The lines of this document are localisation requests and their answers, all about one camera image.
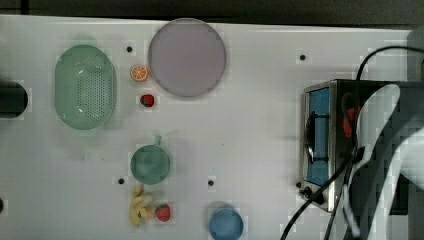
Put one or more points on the red plush ketchup bottle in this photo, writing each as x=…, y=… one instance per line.
x=348, y=117

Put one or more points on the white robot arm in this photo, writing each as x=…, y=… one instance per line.
x=390, y=142

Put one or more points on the black steel toaster oven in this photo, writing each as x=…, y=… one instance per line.
x=325, y=144

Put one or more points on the small red strawberry toy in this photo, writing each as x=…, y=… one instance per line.
x=147, y=100

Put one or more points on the lilac round plate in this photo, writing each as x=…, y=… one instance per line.
x=187, y=57

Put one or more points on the green mug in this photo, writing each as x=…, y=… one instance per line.
x=151, y=164

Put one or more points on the orange slice toy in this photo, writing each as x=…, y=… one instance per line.
x=139, y=73

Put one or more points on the large red strawberry toy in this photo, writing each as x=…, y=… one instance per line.
x=163, y=212

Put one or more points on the blue cup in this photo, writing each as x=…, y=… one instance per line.
x=226, y=224

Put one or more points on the yellow plush banana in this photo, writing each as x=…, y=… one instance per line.
x=140, y=208

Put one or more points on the green oval colander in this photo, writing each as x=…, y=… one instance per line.
x=85, y=87

